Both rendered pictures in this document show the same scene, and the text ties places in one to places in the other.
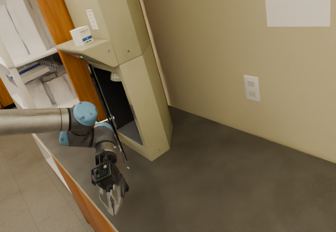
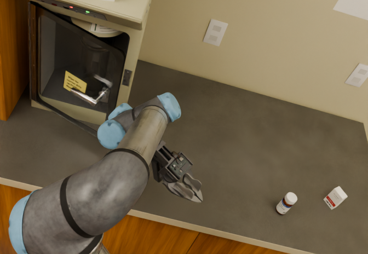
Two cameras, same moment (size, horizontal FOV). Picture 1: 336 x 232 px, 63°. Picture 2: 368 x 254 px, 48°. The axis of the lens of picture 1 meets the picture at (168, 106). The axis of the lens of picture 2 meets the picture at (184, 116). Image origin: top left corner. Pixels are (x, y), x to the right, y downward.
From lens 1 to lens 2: 1.12 m
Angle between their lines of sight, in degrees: 56
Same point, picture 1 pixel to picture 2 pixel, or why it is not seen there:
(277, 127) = (225, 68)
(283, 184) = (255, 124)
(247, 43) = not seen: outside the picture
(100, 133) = not seen: hidden behind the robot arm
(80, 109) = (174, 106)
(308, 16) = not seen: outside the picture
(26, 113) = (155, 131)
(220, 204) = (226, 156)
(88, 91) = (8, 43)
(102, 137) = not seen: hidden behind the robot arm
